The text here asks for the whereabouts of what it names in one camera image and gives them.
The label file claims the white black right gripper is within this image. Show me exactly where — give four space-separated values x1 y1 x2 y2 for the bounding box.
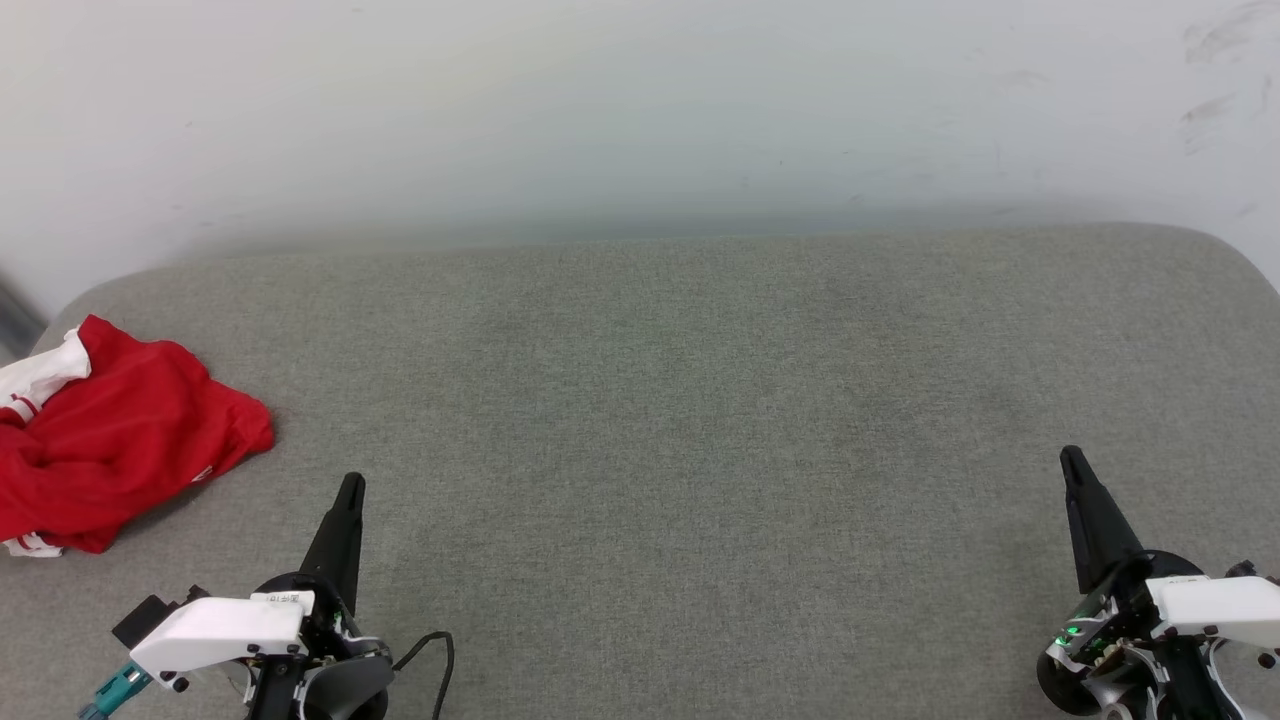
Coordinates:
1037 446 1280 720

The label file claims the thin black cable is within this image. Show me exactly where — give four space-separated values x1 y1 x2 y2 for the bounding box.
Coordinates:
393 631 456 720

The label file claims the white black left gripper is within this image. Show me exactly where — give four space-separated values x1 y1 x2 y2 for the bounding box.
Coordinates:
128 473 396 720

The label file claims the red white basketball jersey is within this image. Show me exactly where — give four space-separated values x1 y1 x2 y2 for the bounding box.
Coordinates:
0 315 276 558

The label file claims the grey fabric sofa seat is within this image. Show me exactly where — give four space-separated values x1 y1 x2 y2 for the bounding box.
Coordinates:
0 222 1280 720

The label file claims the black cable with teal plug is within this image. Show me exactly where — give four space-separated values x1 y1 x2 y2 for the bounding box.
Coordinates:
80 660 153 720

